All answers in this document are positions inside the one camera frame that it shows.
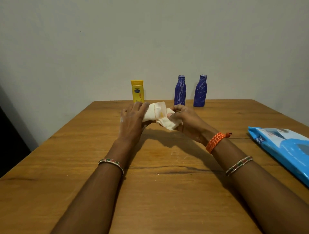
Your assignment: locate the person's right hand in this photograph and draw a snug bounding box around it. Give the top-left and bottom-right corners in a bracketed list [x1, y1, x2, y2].
[166, 104, 219, 147]

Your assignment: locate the person's left hand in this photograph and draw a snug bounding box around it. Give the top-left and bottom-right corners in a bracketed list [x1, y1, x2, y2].
[119, 101, 153, 145]

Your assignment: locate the white wet wipe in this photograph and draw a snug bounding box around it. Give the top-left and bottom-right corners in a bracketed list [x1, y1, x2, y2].
[155, 108, 183, 131]

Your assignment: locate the white bottle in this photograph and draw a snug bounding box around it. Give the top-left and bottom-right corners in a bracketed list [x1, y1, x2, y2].
[142, 101, 167, 123]

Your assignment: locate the yellow bottle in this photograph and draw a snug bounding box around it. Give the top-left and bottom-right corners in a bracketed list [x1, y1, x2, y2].
[131, 80, 145, 104]

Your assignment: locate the blue scribbled bottle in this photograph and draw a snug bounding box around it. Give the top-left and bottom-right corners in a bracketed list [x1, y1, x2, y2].
[193, 74, 208, 107]
[174, 75, 187, 106]

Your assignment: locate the blue wet wipes pack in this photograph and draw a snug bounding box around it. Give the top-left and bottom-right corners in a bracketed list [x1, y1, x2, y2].
[248, 126, 309, 187]

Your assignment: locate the person's left forearm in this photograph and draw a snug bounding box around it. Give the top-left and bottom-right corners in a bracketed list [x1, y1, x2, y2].
[51, 139, 136, 234]

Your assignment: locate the person's right forearm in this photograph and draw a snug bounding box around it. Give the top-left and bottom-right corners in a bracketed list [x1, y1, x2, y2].
[211, 139, 309, 234]

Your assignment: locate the orange thread wristband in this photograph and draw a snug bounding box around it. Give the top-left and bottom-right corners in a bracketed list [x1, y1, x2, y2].
[205, 132, 232, 154]

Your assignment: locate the thin beaded bangle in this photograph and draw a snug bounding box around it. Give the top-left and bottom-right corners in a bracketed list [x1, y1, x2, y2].
[98, 158, 125, 176]
[225, 156, 253, 177]

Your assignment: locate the wooden table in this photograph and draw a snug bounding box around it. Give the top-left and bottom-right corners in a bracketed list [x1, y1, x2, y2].
[0, 99, 309, 234]

